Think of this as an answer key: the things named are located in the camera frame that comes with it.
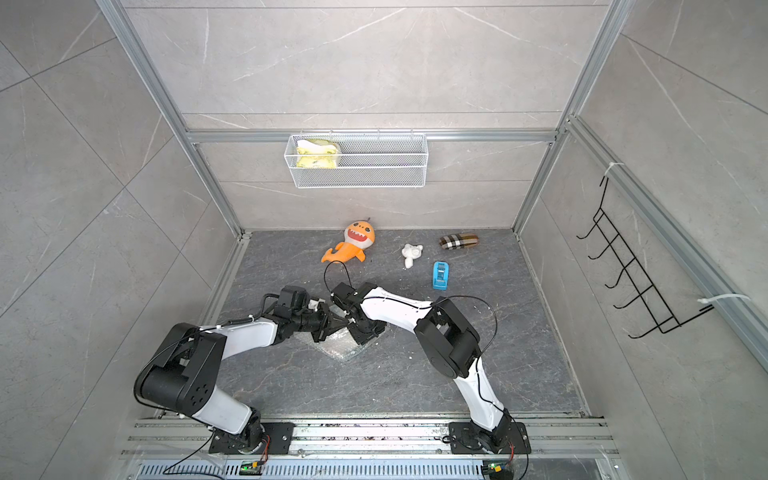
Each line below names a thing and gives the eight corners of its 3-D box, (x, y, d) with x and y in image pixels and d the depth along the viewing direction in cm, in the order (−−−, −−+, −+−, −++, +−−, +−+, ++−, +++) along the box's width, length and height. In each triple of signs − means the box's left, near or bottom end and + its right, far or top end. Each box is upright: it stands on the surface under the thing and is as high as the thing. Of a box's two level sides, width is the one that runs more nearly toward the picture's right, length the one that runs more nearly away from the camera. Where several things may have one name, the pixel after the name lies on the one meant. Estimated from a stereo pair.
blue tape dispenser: (432, 290, 105) (433, 283, 101) (432, 266, 111) (433, 260, 108) (448, 291, 104) (450, 285, 101) (447, 267, 111) (449, 261, 108)
